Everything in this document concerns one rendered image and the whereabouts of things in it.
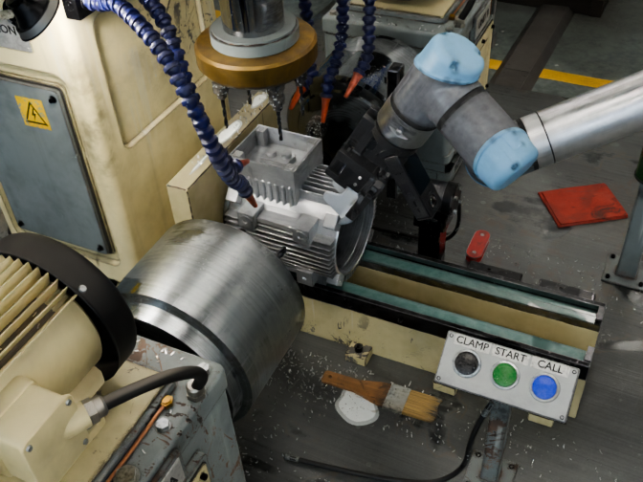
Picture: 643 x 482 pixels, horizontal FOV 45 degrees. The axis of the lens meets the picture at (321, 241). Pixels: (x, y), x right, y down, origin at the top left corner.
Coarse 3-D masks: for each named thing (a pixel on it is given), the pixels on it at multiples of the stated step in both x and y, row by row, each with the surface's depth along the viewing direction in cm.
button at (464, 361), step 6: (462, 354) 99; (468, 354) 99; (456, 360) 99; (462, 360) 99; (468, 360) 99; (474, 360) 99; (456, 366) 99; (462, 366) 99; (468, 366) 99; (474, 366) 98; (462, 372) 99; (468, 372) 99; (474, 372) 99
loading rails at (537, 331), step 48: (336, 288) 132; (384, 288) 139; (432, 288) 134; (480, 288) 130; (528, 288) 128; (336, 336) 137; (384, 336) 131; (432, 336) 126; (480, 336) 121; (528, 336) 122; (576, 336) 126; (432, 384) 129
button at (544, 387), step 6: (540, 378) 96; (546, 378) 96; (534, 384) 96; (540, 384) 96; (546, 384) 95; (552, 384) 95; (534, 390) 96; (540, 390) 95; (546, 390) 95; (552, 390) 95; (540, 396) 95; (546, 396) 95; (552, 396) 95
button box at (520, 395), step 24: (456, 336) 101; (480, 360) 99; (504, 360) 98; (528, 360) 97; (456, 384) 99; (480, 384) 98; (528, 384) 97; (576, 384) 96; (528, 408) 96; (552, 408) 95
